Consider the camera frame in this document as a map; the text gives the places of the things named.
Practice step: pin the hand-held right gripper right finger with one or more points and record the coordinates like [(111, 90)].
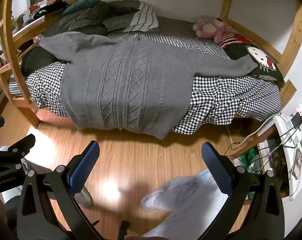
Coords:
[(216, 167)]

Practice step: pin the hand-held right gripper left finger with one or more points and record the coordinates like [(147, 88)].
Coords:
[(83, 166)]

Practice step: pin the person's left leg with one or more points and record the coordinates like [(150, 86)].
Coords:
[(38, 166)]

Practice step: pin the person's leg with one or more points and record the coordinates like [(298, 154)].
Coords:
[(191, 200), (38, 166)]

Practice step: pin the green plastic bag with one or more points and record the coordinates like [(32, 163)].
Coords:
[(251, 156)]

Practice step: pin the person's right leg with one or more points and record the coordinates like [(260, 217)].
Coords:
[(191, 200)]

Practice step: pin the black-and-white checkered bed sheet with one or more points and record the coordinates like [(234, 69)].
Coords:
[(216, 100)]

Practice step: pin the black folded garment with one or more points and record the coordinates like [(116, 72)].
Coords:
[(38, 60)]

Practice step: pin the white side table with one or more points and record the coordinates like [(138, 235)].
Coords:
[(294, 187)]

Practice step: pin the white power strip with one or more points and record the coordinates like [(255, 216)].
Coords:
[(291, 132)]

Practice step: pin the black charger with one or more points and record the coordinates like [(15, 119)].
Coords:
[(296, 120)]

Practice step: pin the wooden cabinet with white top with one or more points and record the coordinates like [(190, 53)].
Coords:
[(28, 27)]

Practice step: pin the black cat-print cushion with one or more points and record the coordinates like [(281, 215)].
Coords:
[(256, 60)]

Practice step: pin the red box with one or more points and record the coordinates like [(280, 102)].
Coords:
[(33, 7)]

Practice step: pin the red striped cushion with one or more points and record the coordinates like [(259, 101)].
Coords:
[(233, 40)]

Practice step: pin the black garment with white print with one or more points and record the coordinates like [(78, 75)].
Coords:
[(53, 7)]

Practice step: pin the pink plush toy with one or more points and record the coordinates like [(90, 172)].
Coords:
[(208, 28)]

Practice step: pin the dark grey duvet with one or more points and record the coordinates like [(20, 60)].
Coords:
[(91, 17)]

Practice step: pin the teal pillow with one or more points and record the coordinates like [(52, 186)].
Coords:
[(78, 5)]

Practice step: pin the grey pillow with striped end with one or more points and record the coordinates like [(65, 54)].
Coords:
[(143, 17)]

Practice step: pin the wooden bunk bed frame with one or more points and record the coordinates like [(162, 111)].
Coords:
[(293, 45)]

